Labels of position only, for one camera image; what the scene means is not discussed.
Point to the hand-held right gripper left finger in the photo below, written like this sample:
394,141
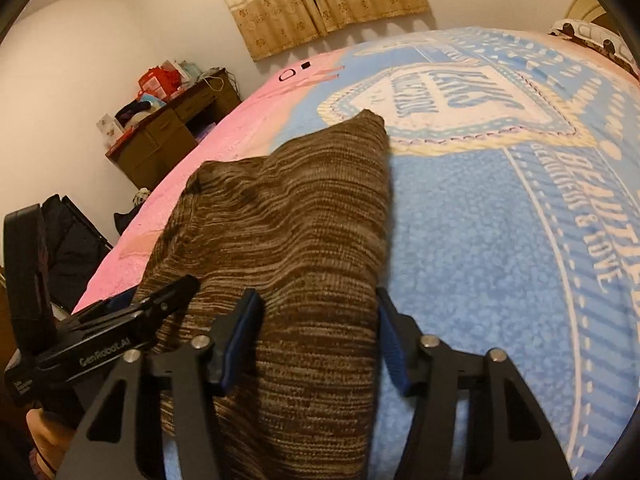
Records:
240,340

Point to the teal box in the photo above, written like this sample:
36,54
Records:
186,70

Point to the dark cloth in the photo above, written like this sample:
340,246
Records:
132,110

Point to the black suitcase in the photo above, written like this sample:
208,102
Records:
75,255

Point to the pink and blue printed blanket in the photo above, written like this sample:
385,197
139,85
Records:
475,260

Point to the dark bag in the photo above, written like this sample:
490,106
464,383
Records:
127,217

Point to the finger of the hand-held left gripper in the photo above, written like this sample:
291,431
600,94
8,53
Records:
170,292
116,303

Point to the white printed card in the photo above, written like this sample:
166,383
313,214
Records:
109,126

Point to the beige patterned curtain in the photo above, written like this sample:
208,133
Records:
310,5

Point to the person's left hand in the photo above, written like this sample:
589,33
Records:
47,440

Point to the patterned pillow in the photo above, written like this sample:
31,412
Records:
595,40

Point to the brown knit sweater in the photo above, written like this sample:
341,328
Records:
300,210

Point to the cream headboard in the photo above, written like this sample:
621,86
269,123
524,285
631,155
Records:
587,7

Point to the red gift bag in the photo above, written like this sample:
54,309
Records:
157,81

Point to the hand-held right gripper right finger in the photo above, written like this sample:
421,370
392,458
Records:
392,350

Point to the brown wooden desk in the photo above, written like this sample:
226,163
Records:
165,140

